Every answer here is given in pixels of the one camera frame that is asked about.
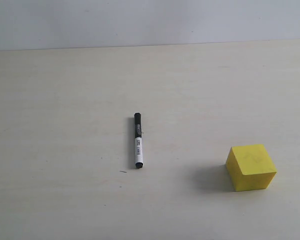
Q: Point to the yellow foam cube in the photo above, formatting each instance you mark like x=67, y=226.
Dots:
x=250, y=167

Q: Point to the black and white marker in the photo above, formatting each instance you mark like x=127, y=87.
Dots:
x=138, y=148

